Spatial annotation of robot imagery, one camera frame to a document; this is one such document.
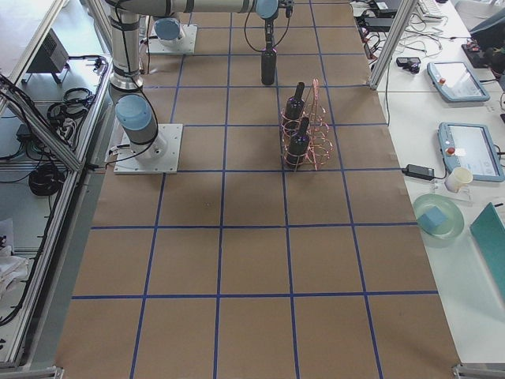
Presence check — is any teach pendant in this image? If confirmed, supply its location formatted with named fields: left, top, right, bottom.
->
left=426, top=62, right=490, bottom=103
left=437, top=122, right=504, bottom=182

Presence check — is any blue foam cube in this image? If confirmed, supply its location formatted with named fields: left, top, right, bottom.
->
left=417, top=206, right=450, bottom=235

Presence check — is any white paper cup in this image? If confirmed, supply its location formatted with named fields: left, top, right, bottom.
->
left=444, top=167, right=473, bottom=193

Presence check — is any teach pendant far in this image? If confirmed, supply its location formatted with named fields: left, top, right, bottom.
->
left=426, top=62, right=490, bottom=103

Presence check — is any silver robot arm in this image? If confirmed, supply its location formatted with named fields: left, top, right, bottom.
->
left=153, top=17, right=185, bottom=46
left=107, top=1, right=293, bottom=163

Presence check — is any teal board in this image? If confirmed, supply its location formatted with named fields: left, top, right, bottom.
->
left=470, top=203, right=505, bottom=292

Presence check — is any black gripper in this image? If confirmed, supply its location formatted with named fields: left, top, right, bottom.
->
left=264, top=17, right=275, bottom=51

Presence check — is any dark bottle in basket far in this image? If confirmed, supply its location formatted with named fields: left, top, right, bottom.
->
left=284, top=82, right=305, bottom=122

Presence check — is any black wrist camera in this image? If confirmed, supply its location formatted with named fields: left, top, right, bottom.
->
left=279, top=0, right=294, bottom=19

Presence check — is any aluminium frame post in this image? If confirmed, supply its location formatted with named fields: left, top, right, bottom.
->
left=368, top=0, right=417, bottom=90

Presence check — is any dark bottle in basket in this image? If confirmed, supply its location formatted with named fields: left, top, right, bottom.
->
left=284, top=82, right=305, bottom=122
left=286, top=117, right=310, bottom=169

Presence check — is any copper wire wine basket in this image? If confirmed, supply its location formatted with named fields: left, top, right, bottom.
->
left=280, top=78, right=334, bottom=171

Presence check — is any black power adapter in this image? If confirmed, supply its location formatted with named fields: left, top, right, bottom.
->
left=402, top=164, right=435, bottom=181

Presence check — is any teach pendant near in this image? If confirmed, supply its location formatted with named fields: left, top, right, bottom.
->
left=437, top=122, right=504, bottom=182

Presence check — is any white crumpled cloth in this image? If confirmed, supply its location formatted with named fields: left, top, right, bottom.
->
left=0, top=219, right=31, bottom=301

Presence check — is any grey electronics box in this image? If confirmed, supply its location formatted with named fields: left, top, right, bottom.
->
left=21, top=28, right=69, bottom=84

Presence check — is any black webcam on table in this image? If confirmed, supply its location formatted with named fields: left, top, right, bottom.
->
left=395, top=57, right=421, bottom=74

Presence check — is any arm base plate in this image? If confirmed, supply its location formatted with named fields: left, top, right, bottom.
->
left=148, top=24, right=197, bottom=55
left=114, top=124, right=183, bottom=174

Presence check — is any dark bottle in basket near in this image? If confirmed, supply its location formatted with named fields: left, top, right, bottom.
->
left=286, top=117, right=310, bottom=169

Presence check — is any green glass plate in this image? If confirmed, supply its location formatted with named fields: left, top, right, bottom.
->
left=413, top=193, right=465, bottom=240

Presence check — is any dark wine bottle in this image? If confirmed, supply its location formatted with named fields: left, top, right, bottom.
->
left=260, top=49, right=277, bottom=86

